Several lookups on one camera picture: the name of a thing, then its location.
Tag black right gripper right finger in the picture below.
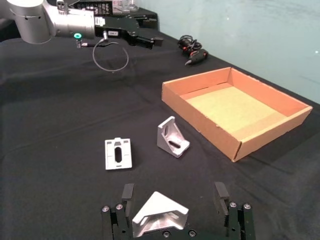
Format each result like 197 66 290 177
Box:
213 181 256 240

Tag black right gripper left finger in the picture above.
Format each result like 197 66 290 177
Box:
100 183 136 240

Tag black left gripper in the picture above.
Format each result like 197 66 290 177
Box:
94 14 165 50

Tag clear plastic case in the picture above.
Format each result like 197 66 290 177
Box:
112 0 140 14

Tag black rack with steel bars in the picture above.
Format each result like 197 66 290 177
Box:
70 0 114 18

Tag shallow brown cardboard tray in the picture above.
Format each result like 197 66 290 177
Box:
161 66 314 163

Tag black table cloth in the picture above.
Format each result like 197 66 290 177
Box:
0 6 320 240

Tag thin dark gripper cable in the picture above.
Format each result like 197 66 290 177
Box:
76 37 130 73

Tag aluminium corner bracket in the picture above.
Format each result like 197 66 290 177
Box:
131 190 190 239
156 115 191 159
104 136 134 171

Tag black corded tool orange parts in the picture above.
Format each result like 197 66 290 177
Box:
177 34 210 67

